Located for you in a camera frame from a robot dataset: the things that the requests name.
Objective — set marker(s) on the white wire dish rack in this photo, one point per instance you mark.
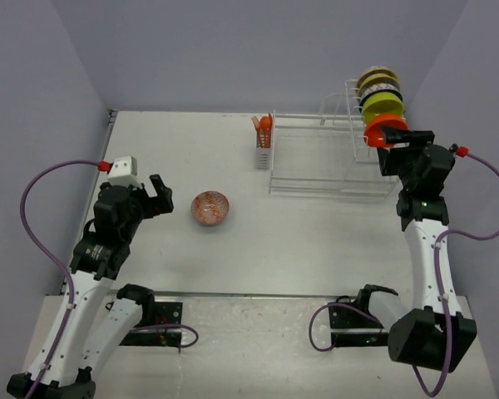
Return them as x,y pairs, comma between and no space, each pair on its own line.
324,154

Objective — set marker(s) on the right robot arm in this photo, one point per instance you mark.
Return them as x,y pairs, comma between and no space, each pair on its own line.
433,332

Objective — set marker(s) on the orange plastic bowl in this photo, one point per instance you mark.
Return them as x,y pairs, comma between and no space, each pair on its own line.
373,135

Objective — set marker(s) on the orange plastic knife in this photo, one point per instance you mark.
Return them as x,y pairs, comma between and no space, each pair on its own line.
269,123

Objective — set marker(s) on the white cutlery holder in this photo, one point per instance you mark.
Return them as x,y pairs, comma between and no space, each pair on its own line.
263,150

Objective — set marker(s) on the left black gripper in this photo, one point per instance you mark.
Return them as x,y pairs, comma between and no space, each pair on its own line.
156,204

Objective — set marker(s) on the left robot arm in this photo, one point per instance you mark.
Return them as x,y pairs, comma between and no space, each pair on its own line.
74,353

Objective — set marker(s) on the orange patterned ceramic bowl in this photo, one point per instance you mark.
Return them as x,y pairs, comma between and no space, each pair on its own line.
210,208

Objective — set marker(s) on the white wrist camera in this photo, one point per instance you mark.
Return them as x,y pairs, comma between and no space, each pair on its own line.
456,150
123,172

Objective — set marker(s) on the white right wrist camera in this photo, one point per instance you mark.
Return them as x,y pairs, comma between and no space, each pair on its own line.
456,150

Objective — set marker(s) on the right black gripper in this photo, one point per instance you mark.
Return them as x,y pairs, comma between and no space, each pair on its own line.
387,160

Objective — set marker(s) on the white red patterned bowl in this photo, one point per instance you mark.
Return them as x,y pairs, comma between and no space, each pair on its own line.
379,87

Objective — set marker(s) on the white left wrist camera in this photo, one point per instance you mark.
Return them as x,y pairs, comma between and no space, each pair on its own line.
123,172

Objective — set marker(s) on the tan yellow rimmed bowl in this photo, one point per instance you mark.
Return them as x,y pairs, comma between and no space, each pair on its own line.
376,78

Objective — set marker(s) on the orange plastic spoon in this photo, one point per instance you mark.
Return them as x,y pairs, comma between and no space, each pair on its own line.
265,124

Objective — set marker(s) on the lime green plastic bowl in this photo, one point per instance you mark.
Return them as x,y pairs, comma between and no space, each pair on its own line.
382,102

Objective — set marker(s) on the orange plastic fork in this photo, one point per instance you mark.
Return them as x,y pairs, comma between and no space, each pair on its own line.
256,123

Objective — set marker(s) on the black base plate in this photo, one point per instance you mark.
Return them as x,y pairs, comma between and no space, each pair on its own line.
164,313
350,329

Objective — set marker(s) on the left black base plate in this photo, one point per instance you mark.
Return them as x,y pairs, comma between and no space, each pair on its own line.
164,313

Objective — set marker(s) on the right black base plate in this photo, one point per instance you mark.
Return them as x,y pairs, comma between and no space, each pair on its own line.
350,329

